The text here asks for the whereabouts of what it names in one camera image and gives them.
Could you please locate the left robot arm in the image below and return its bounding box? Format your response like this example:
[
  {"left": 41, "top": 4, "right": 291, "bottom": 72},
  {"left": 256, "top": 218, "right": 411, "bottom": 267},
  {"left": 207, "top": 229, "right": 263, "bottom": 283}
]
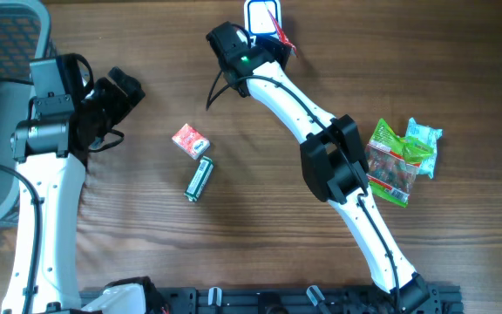
[{"left": 1, "top": 53, "right": 146, "bottom": 313}]

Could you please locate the green snack bag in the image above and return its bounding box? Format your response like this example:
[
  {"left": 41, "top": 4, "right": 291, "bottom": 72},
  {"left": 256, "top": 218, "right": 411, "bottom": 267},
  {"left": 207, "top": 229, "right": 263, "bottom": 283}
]
[{"left": 365, "top": 119, "right": 435, "bottom": 208}]

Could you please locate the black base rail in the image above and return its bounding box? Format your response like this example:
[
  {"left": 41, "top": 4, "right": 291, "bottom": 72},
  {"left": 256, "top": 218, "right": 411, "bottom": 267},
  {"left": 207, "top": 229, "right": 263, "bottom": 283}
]
[{"left": 78, "top": 276, "right": 465, "bottom": 314}]

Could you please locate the white barcode scanner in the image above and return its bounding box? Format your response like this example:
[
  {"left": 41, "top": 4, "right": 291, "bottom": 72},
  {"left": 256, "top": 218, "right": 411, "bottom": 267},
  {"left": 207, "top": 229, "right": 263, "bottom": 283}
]
[{"left": 243, "top": 0, "right": 282, "bottom": 37}]

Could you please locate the red coffee stick sachet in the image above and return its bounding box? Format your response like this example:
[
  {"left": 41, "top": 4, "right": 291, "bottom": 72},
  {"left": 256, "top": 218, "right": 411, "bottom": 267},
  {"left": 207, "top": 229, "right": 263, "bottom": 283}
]
[{"left": 267, "top": 10, "right": 297, "bottom": 56}]

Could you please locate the green gum pack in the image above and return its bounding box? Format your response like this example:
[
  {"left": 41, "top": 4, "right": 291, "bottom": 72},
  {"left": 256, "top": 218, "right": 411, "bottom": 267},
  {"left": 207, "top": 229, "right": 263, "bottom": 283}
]
[{"left": 184, "top": 156, "right": 214, "bottom": 202}]

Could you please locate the red tissue pack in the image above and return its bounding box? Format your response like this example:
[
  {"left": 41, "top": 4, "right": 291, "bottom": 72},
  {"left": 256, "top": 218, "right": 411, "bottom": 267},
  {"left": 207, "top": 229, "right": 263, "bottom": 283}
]
[{"left": 172, "top": 124, "right": 210, "bottom": 160}]

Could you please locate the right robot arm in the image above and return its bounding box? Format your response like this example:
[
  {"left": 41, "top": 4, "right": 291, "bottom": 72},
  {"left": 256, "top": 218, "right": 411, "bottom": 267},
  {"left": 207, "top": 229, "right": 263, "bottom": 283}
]
[{"left": 206, "top": 21, "right": 430, "bottom": 313}]

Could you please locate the teal tissue pack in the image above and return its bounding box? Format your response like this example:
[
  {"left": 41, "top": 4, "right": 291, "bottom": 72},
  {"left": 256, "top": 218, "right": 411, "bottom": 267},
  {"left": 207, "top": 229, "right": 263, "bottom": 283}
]
[{"left": 406, "top": 118, "right": 443, "bottom": 179}]

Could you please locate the black left camera cable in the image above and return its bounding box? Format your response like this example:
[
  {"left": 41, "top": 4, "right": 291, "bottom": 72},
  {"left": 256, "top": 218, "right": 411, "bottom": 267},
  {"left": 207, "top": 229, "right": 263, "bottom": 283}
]
[{"left": 0, "top": 76, "right": 44, "bottom": 314}]

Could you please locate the grey black mesh basket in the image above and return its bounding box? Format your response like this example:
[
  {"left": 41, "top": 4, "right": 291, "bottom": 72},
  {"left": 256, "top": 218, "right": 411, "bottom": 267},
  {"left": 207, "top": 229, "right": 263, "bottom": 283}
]
[{"left": 0, "top": 0, "right": 55, "bottom": 227}]

